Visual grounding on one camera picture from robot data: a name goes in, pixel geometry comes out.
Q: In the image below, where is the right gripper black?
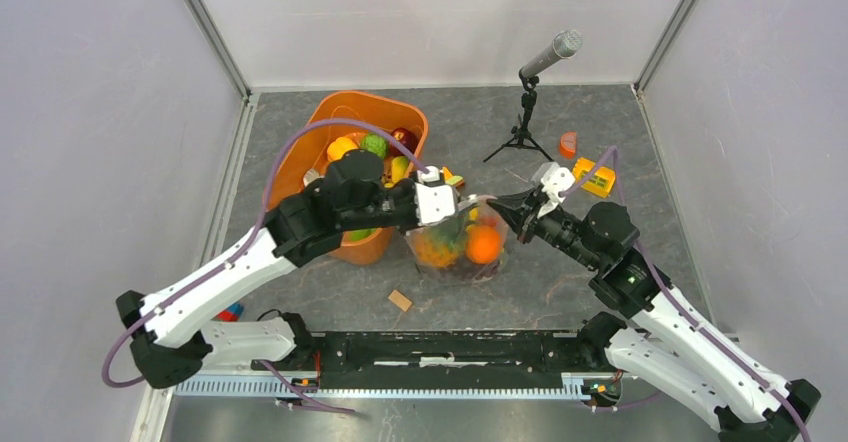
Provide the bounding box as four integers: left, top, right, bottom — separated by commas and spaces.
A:
487, 185, 601, 270

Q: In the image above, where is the orange spiky fruit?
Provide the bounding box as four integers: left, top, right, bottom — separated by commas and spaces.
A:
408, 224, 467, 269

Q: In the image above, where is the clear zip top bag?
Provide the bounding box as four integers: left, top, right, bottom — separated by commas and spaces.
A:
405, 195, 509, 283

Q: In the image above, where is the orange plastic bin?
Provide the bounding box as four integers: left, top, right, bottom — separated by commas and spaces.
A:
268, 90, 429, 265

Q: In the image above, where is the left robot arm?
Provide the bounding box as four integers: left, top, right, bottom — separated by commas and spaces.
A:
116, 149, 452, 389

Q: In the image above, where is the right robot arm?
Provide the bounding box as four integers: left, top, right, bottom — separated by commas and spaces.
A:
487, 189, 821, 441

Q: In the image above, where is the yellow green mango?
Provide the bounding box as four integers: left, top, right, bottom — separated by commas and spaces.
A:
390, 156, 410, 185

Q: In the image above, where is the green star fruit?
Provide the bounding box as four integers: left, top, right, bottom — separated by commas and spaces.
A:
347, 228, 374, 242

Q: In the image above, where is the multicolour toy brick stack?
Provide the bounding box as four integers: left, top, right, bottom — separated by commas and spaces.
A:
441, 167, 465, 190

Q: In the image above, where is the red apple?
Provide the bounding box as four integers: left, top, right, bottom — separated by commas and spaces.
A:
389, 127, 420, 157

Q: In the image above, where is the green leafy vegetable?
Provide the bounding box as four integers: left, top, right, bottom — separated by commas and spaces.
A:
359, 133, 390, 159

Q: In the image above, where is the black microphone tripod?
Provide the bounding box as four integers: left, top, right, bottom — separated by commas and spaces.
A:
483, 75, 553, 163

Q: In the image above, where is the yellow toy brick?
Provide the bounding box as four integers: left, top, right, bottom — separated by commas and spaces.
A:
572, 157, 617, 198

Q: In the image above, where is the wooden block near bin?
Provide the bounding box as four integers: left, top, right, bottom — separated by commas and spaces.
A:
387, 290, 413, 312

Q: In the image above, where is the white garlic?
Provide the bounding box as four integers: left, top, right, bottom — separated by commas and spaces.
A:
302, 168, 323, 187

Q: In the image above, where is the grey microphone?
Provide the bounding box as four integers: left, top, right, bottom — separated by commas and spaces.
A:
519, 29, 583, 80

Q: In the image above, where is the red blue toy brick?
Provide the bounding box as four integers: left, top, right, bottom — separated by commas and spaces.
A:
216, 302, 244, 322

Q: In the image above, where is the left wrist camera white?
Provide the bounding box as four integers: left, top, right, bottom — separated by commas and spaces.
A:
413, 166, 458, 226

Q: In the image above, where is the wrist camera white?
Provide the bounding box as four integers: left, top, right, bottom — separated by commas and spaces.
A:
531, 161, 575, 219
413, 166, 458, 226

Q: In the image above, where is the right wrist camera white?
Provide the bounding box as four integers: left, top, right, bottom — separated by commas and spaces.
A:
531, 161, 575, 219

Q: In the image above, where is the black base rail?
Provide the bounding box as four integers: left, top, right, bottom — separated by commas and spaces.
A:
251, 313, 624, 408

